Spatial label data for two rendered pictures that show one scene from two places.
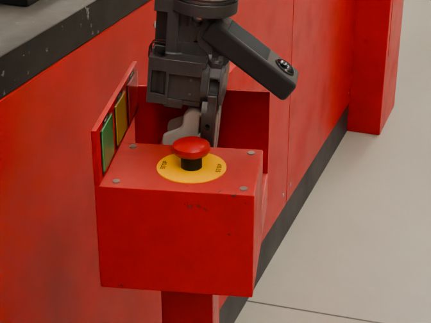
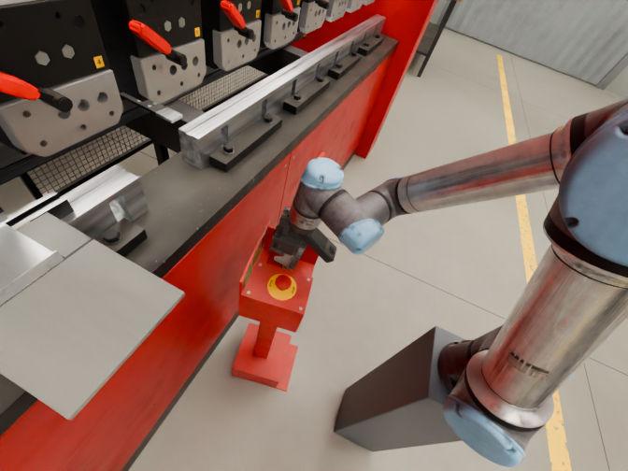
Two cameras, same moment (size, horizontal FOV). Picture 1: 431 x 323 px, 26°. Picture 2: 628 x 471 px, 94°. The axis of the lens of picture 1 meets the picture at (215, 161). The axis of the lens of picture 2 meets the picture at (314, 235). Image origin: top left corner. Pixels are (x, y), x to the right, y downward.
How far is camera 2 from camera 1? 0.55 m
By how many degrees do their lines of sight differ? 25
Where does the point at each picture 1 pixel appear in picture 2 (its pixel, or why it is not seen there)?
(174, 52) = (285, 235)
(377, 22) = (378, 119)
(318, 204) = not seen: hidden behind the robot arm
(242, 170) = (302, 293)
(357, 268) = not seen: hidden behind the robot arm
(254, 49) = (320, 244)
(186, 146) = (280, 284)
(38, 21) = (228, 189)
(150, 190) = (262, 301)
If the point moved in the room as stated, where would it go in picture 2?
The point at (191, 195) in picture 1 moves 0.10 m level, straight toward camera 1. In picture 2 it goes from (278, 307) to (272, 350)
